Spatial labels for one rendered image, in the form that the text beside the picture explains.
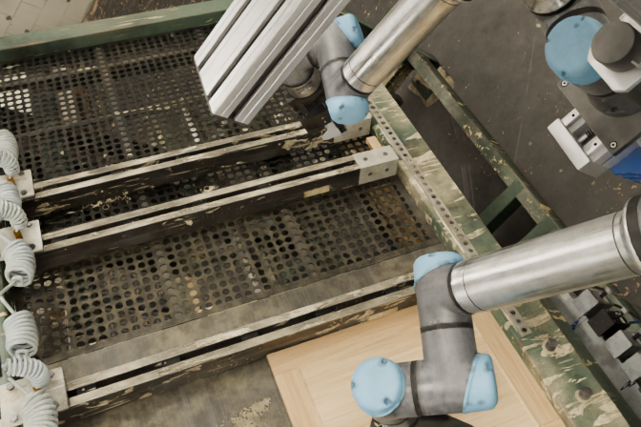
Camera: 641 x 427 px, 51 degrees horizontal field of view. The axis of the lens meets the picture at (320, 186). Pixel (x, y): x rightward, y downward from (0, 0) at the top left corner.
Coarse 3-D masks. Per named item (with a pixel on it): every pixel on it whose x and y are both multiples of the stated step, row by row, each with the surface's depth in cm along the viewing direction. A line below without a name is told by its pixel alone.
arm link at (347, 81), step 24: (408, 0) 106; (432, 0) 103; (456, 0) 102; (384, 24) 111; (408, 24) 108; (432, 24) 107; (360, 48) 117; (384, 48) 112; (408, 48) 112; (336, 72) 124; (360, 72) 118; (384, 72) 117; (336, 96) 122; (360, 96) 122; (336, 120) 125; (360, 120) 126
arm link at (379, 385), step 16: (368, 368) 92; (384, 368) 91; (400, 368) 92; (352, 384) 92; (368, 384) 91; (384, 384) 90; (400, 384) 90; (368, 400) 90; (384, 400) 89; (400, 400) 90; (384, 416) 92; (400, 416) 92; (416, 416) 92
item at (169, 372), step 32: (384, 288) 166; (288, 320) 159; (320, 320) 159; (352, 320) 163; (192, 352) 153; (224, 352) 152; (256, 352) 156; (32, 384) 135; (64, 384) 142; (96, 384) 147; (128, 384) 146; (160, 384) 150; (64, 416) 144
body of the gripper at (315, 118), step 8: (320, 80) 142; (320, 88) 141; (288, 96) 144; (312, 96) 141; (296, 104) 146; (304, 104) 145; (312, 104) 146; (320, 104) 147; (304, 112) 147; (312, 112) 146; (320, 112) 146; (328, 112) 147; (304, 120) 146; (312, 120) 147; (320, 120) 148; (328, 120) 149; (304, 128) 148; (312, 128) 150; (320, 128) 150
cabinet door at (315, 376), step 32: (384, 320) 166; (416, 320) 166; (480, 320) 167; (288, 352) 159; (320, 352) 159; (352, 352) 160; (384, 352) 160; (416, 352) 161; (480, 352) 162; (512, 352) 162; (288, 384) 153; (320, 384) 154; (512, 384) 156; (288, 416) 150; (320, 416) 149; (352, 416) 149; (480, 416) 151; (512, 416) 151; (544, 416) 151
